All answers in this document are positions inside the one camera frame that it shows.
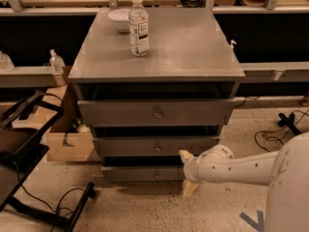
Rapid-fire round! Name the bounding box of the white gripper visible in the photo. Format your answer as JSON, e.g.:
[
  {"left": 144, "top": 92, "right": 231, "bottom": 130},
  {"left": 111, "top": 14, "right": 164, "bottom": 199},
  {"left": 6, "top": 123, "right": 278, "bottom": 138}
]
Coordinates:
[{"left": 179, "top": 144, "right": 234, "bottom": 198}]

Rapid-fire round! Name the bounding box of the grey bottom drawer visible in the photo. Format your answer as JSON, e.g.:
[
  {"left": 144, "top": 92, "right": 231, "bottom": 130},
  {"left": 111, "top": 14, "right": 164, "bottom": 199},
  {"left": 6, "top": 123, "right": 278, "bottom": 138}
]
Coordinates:
[{"left": 101, "top": 165, "right": 184, "bottom": 182}]

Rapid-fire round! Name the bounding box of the grey drawer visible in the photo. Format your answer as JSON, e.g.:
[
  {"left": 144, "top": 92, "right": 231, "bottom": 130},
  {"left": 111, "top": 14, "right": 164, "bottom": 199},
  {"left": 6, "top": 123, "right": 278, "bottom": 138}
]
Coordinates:
[
  {"left": 101, "top": 165, "right": 184, "bottom": 182},
  {"left": 78, "top": 99, "right": 235, "bottom": 127},
  {"left": 94, "top": 136, "right": 218, "bottom": 157}
]

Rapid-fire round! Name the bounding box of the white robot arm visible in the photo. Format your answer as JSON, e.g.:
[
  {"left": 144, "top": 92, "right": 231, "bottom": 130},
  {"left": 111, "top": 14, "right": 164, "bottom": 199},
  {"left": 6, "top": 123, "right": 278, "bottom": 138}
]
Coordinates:
[{"left": 179, "top": 132, "right": 309, "bottom": 232}]

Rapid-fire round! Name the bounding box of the grey top drawer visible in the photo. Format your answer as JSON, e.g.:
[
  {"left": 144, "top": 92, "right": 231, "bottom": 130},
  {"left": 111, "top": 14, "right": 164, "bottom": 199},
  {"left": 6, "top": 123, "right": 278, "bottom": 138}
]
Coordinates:
[{"left": 78, "top": 99, "right": 235, "bottom": 127}]

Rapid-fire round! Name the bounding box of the grey drawer cabinet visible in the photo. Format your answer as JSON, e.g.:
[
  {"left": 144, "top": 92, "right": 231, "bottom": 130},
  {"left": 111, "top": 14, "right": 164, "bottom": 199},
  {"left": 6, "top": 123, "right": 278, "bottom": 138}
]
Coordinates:
[{"left": 68, "top": 6, "right": 246, "bottom": 183}]

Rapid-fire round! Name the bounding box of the grey middle drawer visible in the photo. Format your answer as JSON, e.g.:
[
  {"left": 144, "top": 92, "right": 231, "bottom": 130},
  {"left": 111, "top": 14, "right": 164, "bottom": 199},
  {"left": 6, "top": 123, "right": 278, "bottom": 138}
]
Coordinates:
[{"left": 94, "top": 136, "right": 218, "bottom": 157}]

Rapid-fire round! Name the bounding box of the black stand leg right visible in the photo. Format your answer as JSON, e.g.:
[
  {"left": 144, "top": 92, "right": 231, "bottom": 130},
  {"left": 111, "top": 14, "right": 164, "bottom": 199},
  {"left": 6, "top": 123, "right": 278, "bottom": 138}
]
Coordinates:
[{"left": 278, "top": 113, "right": 300, "bottom": 135}]

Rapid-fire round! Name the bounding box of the cardboard box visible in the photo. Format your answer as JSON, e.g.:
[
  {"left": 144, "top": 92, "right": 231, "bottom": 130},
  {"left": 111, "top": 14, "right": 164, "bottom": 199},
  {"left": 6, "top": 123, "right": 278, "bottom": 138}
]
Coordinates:
[{"left": 32, "top": 65, "right": 101, "bottom": 163}]

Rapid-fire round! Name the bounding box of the small white pump bottle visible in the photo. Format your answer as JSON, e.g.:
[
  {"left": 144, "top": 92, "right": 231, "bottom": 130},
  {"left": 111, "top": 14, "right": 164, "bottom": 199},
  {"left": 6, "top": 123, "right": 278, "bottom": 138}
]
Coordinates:
[{"left": 230, "top": 40, "right": 237, "bottom": 49}]

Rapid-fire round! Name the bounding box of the clear plastic water bottle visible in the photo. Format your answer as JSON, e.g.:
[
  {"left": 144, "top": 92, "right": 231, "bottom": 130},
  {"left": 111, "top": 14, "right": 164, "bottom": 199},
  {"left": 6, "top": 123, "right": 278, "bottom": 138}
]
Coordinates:
[{"left": 128, "top": 0, "right": 149, "bottom": 56}]

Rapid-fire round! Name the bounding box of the clear pump dispenser bottle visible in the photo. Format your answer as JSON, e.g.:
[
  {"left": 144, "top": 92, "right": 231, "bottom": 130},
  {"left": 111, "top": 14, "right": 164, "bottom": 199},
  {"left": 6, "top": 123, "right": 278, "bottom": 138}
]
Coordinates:
[{"left": 49, "top": 49, "right": 65, "bottom": 73}]

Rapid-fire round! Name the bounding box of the white ceramic bowl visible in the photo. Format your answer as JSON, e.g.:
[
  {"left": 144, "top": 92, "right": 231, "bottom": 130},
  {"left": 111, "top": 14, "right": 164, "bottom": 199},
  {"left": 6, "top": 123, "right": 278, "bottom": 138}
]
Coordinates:
[{"left": 108, "top": 9, "right": 129, "bottom": 33}]

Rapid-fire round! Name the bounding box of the black metal cart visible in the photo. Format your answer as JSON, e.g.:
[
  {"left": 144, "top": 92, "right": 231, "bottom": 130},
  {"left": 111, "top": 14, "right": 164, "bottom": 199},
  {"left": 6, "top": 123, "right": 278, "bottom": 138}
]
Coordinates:
[{"left": 0, "top": 90, "right": 96, "bottom": 232}]

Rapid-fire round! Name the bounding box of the clear plastic dome container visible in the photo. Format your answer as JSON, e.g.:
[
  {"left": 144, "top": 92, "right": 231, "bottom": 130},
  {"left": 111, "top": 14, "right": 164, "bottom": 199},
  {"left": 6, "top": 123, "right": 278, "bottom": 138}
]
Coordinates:
[{"left": 0, "top": 51, "right": 14, "bottom": 71}]

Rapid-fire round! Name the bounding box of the black floor cable right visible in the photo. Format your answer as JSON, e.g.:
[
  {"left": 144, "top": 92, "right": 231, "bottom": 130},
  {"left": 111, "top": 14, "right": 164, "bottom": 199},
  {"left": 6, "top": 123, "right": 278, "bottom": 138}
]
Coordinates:
[{"left": 253, "top": 108, "right": 309, "bottom": 154}]

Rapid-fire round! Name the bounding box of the black floor cable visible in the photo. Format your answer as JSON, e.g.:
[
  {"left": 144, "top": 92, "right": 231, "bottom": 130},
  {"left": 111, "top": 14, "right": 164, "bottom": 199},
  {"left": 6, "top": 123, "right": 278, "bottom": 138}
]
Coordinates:
[
  {"left": 13, "top": 159, "right": 88, "bottom": 232},
  {"left": 253, "top": 108, "right": 309, "bottom": 154}
]

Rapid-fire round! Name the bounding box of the black floor cable left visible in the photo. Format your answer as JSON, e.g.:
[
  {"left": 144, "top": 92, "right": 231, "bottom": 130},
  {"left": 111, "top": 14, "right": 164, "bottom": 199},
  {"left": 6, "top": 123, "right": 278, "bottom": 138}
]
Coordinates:
[{"left": 13, "top": 159, "right": 88, "bottom": 232}]

